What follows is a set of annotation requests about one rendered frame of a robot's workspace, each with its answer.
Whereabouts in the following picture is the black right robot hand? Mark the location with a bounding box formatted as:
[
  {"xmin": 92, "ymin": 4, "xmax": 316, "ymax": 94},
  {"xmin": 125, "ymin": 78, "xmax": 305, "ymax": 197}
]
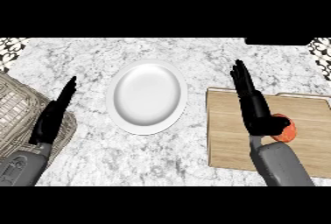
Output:
[{"xmin": 228, "ymin": 59, "xmax": 292, "ymax": 137}]

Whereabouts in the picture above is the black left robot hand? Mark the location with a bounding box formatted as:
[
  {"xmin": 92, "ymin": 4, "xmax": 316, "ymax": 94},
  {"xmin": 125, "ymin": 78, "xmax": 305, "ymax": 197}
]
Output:
[{"xmin": 26, "ymin": 75, "xmax": 78, "ymax": 146}]

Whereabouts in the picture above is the orange squash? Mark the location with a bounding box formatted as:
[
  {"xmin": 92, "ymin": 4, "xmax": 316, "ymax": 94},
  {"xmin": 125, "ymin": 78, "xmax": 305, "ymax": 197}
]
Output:
[{"xmin": 268, "ymin": 113, "xmax": 298, "ymax": 144}]

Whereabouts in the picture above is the wooden tray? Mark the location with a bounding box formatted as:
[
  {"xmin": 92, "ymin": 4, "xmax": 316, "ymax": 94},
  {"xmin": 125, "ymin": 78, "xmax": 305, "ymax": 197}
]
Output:
[{"xmin": 205, "ymin": 87, "xmax": 331, "ymax": 179}]

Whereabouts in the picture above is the white oval plate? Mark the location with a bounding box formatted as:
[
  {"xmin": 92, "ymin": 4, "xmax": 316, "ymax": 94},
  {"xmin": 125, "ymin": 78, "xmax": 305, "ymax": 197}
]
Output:
[{"xmin": 104, "ymin": 59, "xmax": 189, "ymax": 136}]

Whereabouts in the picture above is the beige wicker basket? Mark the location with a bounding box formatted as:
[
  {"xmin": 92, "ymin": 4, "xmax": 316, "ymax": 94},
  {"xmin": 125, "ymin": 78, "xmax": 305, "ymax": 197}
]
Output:
[{"xmin": 0, "ymin": 70, "xmax": 78, "ymax": 169}]

